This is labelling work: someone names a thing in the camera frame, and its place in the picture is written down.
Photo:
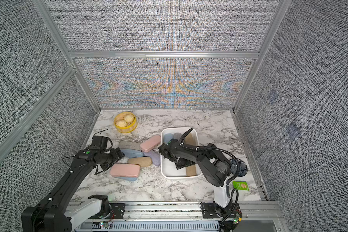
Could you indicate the tan fabric glasses case middle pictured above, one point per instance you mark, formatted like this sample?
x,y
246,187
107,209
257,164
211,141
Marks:
x,y
141,161

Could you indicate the bun in steamer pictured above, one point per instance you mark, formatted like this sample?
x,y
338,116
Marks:
x,y
129,118
121,123

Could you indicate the pink hard glasses case upper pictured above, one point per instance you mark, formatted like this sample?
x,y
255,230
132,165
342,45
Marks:
x,y
149,144

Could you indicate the light blue glasses case back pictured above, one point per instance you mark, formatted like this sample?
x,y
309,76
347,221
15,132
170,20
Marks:
x,y
167,138

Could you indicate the green snack packet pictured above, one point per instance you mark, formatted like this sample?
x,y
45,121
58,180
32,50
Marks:
x,y
241,185

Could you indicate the pink hard glasses case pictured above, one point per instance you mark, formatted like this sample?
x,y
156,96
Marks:
x,y
125,170
149,144

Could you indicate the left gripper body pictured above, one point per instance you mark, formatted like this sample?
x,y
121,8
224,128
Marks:
x,y
111,157

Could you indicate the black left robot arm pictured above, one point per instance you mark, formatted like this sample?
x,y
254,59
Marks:
x,y
51,214

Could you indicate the bun left in steamer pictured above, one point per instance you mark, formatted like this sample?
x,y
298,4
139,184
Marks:
x,y
121,123

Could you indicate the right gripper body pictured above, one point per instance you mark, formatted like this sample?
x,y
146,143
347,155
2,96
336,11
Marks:
x,y
181,163

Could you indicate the purple fabric glasses case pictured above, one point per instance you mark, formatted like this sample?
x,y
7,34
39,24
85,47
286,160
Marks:
x,y
155,157

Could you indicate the blue fabric glasses case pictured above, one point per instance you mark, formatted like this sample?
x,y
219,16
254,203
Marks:
x,y
131,153
131,179

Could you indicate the bun right in steamer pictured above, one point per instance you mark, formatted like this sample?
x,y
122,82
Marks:
x,y
129,118

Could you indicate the pink hard glasses case lower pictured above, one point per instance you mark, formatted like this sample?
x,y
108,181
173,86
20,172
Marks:
x,y
125,170

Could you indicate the grey fabric glasses case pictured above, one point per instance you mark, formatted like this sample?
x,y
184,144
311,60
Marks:
x,y
177,136

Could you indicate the tan fabric glasses case front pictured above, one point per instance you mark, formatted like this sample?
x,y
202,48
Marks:
x,y
191,171

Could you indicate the white plastic storage box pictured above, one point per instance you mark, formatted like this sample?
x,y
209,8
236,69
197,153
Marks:
x,y
168,169

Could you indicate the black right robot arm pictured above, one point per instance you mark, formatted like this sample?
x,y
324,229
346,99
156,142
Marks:
x,y
219,167

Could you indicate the yellow bamboo steamer basket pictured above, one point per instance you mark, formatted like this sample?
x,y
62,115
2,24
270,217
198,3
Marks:
x,y
130,127

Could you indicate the aluminium mounting rail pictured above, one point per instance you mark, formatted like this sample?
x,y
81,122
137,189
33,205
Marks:
x,y
167,215

